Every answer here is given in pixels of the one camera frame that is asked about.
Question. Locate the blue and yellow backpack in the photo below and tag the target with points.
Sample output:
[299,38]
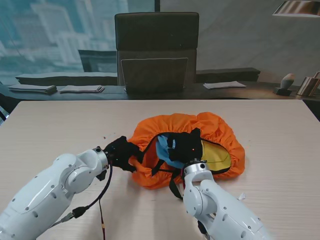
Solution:
[215,155]

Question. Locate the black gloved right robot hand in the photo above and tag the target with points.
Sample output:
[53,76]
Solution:
[187,147]

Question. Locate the copper lamp shade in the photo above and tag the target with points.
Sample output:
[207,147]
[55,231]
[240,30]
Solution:
[297,8]

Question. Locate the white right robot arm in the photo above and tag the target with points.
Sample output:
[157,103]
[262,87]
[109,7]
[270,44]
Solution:
[212,202]

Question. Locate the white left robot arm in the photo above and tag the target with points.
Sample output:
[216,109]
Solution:
[45,190]

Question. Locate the orange rain cover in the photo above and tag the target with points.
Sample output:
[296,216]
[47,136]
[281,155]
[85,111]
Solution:
[212,125]

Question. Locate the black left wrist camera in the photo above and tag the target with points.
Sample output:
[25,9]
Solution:
[101,176]

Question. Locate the dark background desk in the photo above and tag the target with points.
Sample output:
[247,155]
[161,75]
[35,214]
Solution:
[162,96]

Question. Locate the egg shaped vase on base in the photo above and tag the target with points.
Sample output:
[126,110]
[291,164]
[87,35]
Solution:
[287,80]

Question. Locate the thick grey paper stack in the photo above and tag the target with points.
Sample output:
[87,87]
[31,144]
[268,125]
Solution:
[32,88]

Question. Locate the short dark slab shelf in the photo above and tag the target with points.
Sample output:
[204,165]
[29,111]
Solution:
[225,74]

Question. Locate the dark office chair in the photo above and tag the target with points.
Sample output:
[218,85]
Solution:
[156,32]

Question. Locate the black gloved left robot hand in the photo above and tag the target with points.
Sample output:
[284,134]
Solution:
[122,152]

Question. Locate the leaning brown books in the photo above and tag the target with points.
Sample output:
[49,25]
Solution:
[308,86]

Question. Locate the long dark slab shelf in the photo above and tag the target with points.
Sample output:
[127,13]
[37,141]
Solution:
[62,78]

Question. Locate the white paper sheet stack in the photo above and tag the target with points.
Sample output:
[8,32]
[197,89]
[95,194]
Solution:
[223,85]

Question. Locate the fanned grey paper stack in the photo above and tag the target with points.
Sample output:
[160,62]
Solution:
[82,88]

